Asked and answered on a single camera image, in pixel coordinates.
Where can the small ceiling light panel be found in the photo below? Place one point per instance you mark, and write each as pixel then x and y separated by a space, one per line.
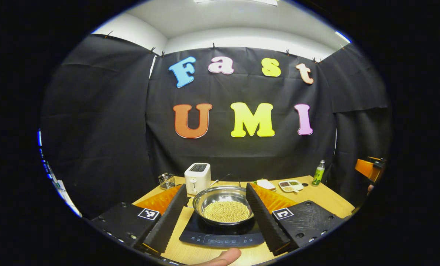
pixel 342 37

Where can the stainless steel pot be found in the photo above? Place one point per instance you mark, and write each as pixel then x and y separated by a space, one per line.
pixel 220 195

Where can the white toaster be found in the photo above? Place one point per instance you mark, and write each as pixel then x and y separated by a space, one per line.
pixel 197 179

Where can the pile of soybeans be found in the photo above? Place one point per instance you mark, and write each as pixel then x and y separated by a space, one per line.
pixel 225 211

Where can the sandwich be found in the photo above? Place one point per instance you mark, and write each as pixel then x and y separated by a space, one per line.
pixel 266 184

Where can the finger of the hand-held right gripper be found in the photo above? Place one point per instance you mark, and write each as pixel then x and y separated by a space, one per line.
pixel 365 168

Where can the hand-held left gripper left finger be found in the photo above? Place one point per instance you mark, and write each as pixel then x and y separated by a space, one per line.
pixel 170 218

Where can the large ceiling light panel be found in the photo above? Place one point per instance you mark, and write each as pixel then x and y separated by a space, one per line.
pixel 238 2

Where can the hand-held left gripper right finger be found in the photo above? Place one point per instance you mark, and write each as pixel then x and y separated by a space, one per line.
pixel 262 218

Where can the black induction cooktop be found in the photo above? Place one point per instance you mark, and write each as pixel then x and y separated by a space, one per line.
pixel 220 236

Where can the small sandwich plate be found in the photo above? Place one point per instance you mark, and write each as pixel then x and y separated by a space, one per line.
pixel 266 189

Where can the white divided dish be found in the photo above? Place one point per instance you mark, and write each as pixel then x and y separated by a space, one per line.
pixel 290 186

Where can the green drink bottle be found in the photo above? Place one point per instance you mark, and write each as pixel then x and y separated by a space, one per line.
pixel 318 175

